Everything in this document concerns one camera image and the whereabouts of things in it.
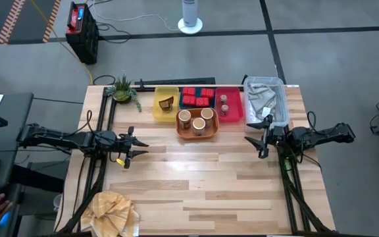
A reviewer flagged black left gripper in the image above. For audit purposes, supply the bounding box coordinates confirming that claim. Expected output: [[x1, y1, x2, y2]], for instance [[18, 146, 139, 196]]
[[114, 126, 149, 169]]

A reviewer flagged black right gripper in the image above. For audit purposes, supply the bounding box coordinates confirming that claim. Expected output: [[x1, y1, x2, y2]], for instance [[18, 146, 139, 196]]
[[243, 114, 288, 159]]

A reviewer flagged brown spice pouch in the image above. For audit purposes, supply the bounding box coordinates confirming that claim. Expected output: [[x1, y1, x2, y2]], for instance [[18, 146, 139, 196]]
[[158, 95, 174, 113]]

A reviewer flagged tall tan-lidded spice jar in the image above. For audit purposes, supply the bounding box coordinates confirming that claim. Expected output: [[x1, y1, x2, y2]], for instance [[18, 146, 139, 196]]
[[200, 107, 214, 128], [178, 109, 192, 130], [191, 117, 207, 136]]

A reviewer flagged grey cloth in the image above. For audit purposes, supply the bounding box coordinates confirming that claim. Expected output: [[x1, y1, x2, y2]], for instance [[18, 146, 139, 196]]
[[247, 82, 279, 122]]

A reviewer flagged pink plastic bin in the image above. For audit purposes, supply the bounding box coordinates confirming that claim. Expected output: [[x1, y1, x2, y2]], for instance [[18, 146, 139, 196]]
[[215, 86, 245, 124]]

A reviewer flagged yellow plastic bin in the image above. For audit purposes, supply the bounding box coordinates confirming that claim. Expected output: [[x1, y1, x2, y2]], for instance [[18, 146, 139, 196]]
[[152, 86, 180, 123]]

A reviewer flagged clear plastic storage bin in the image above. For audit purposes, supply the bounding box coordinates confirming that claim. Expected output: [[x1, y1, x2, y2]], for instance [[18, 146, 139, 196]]
[[243, 76, 291, 129]]

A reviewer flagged orange plastic bin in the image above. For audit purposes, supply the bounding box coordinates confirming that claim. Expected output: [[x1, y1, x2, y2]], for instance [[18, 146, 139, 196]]
[[175, 107, 220, 141]]

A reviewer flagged potted succulent plant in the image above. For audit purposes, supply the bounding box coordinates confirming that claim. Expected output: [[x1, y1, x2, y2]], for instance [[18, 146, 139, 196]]
[[105, 74, 143, 113]]

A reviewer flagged yellow checked cloth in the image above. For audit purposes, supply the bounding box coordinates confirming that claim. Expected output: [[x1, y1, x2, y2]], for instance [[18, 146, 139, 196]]
[[80, 190, 141, 237]]

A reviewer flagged teal plastic bin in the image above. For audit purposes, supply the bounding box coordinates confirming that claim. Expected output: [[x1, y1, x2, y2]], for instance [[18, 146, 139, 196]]
[[178, 86, 216, 110]]

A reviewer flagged black bar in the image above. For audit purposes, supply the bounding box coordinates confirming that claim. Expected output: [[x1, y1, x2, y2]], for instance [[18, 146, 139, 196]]
[[134, 77, 216, 87]]

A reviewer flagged black and red toolbox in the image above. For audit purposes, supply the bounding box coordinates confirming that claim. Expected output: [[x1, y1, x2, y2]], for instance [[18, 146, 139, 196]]
[[65, 1, 100, 65]]

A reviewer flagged black computer desk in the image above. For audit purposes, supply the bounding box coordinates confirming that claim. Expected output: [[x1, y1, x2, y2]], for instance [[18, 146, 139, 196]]
[[0, 92, 34, 237]]

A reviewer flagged grey cylinder on white base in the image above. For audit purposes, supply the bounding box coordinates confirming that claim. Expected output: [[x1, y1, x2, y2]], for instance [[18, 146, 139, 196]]
[[177, 0, 203, 35]]

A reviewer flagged blue glowing computer mouse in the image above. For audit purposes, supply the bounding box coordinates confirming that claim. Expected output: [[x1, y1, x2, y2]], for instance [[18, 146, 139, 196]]
[[0, 210, 11, 228]]

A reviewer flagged hazard striped floor ramp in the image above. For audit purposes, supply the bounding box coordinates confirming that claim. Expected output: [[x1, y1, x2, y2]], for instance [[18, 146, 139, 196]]
[[14, 0, 62, 44]]

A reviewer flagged white floor cable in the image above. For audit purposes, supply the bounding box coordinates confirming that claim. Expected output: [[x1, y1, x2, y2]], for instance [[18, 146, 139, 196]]
[[92, 3, 181, 32]]

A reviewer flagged yellow hanging cable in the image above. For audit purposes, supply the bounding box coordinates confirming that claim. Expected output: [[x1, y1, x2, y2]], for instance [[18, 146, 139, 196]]
[[30, 0, 94, 85]]

